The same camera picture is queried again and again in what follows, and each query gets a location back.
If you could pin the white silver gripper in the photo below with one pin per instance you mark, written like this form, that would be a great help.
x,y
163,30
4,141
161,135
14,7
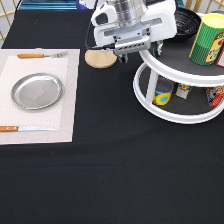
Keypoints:
x,y
127,26

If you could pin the black bowl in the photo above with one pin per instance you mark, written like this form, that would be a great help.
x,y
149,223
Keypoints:
x,y
187,23

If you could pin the white two-tier lazy Susan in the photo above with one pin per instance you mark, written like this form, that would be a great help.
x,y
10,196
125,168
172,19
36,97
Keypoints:
x,y
175,65

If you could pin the round silver metal plate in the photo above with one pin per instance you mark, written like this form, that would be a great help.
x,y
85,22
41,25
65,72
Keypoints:
x,y
37,91

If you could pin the round wooden coaster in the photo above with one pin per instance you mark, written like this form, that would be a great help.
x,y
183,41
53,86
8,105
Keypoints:
x,y
100,60

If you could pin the yellow blue can lower tier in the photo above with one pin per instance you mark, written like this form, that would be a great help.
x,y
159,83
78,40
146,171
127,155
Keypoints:
x,y
163,91

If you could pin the yellow blue box lower tier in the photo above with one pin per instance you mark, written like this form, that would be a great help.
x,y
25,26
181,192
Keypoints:
x,y
183,90

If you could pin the green yellow cylindrical canister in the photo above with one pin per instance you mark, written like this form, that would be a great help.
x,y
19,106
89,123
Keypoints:
x,y
209,39

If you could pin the red butter box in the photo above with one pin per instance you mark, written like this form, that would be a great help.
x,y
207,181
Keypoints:
x,y
220,61

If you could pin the colourful small box lower tier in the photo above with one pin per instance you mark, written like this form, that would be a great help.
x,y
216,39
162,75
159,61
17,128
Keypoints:
x,y
214,95

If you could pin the beige woven placemat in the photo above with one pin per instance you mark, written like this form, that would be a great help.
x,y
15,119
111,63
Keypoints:
x,y
59,116

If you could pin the black tablecloth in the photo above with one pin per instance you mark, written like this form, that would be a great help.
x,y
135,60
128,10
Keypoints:
x,y
123,166

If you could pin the wooden-handled fork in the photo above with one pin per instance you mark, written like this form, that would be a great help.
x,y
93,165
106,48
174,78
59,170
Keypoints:
x,y
26,55

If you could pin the wooden-handled knife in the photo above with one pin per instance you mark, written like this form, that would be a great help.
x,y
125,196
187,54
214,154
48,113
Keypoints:
x,y
25,128

